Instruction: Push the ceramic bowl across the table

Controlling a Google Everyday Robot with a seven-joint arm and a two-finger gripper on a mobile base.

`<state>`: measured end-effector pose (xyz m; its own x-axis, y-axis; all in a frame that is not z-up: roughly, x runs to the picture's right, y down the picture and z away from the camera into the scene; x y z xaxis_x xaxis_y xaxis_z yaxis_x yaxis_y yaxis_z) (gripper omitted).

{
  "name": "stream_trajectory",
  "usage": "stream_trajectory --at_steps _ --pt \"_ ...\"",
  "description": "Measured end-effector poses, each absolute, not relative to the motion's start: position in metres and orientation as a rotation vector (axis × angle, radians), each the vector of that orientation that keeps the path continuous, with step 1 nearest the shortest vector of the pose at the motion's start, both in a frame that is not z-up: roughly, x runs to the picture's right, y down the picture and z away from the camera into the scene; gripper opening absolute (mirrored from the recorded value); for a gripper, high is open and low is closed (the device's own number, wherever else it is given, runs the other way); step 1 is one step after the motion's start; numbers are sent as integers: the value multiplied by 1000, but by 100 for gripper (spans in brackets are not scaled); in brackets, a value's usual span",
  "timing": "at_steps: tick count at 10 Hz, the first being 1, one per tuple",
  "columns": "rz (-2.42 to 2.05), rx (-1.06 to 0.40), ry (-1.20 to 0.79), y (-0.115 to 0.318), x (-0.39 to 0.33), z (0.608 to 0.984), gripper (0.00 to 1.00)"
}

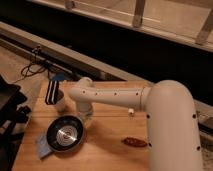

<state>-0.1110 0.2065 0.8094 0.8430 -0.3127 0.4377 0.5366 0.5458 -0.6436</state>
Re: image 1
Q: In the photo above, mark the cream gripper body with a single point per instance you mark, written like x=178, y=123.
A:
x=85, y=113

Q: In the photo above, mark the dark ceramic bowl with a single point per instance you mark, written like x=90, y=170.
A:
x=65, y=133

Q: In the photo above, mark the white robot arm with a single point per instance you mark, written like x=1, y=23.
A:
x=172, y=124

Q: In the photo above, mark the white plastic bottle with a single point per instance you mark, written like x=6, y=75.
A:
x=131, y=112

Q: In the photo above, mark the blue sponge cloth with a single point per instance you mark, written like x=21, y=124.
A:
x=43, y=148

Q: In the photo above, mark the black chair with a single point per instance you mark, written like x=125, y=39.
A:
x=10, y=98

